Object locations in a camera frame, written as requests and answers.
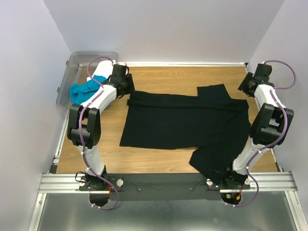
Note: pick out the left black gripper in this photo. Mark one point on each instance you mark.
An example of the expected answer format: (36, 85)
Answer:
(129, 79)

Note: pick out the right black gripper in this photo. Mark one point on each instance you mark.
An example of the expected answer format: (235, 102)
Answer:
(242, 86)

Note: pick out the black t shirt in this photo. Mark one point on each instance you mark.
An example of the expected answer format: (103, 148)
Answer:
(214, 124)

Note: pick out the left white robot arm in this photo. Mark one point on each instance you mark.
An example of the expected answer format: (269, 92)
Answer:
(84, 128)

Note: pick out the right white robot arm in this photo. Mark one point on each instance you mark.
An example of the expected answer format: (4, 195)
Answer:
(268, 129)

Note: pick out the white t shirt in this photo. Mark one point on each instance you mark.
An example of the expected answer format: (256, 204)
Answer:
(103, 71)

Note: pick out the teal t shirt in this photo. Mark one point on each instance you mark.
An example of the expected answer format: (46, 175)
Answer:
(81, 93)

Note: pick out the clear plastic storage bin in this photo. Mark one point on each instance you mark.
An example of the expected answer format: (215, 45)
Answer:
(77, 61)

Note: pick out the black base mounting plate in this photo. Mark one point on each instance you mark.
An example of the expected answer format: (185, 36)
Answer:
(157, 187)

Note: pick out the aluminium frame rail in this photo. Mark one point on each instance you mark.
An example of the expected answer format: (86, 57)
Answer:
(270, 204)

